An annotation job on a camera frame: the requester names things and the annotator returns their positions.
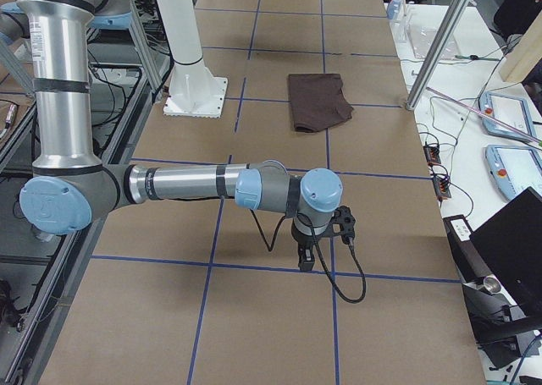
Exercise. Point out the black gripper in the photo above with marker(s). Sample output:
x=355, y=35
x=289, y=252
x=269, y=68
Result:
x=301, y=239

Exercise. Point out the dark brown t-shirt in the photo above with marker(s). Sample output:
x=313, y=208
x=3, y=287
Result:
x=317, y=102

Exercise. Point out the black laptop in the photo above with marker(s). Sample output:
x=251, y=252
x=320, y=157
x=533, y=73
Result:
x=510, y=245

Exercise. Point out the near teach pendant tablet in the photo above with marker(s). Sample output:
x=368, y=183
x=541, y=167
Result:
x=514, y=169

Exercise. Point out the teach pendant tablet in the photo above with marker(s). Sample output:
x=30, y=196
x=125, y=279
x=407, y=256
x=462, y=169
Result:
x=514, y=169
x=508, y=109

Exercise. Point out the long reacher grabber tool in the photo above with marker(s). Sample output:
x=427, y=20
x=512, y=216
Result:
x=490, y=118

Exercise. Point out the far teach pendant tablet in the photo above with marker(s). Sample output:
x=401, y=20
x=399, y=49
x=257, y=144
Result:
x=508, y=109

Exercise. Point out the clear acrylic tray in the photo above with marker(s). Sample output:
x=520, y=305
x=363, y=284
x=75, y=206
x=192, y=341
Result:
x=415, y=25

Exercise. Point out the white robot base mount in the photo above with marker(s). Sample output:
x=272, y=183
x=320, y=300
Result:
x=193, y=90

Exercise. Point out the aluminium frame post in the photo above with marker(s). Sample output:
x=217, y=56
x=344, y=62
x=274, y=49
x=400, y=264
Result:
x=447, y=27

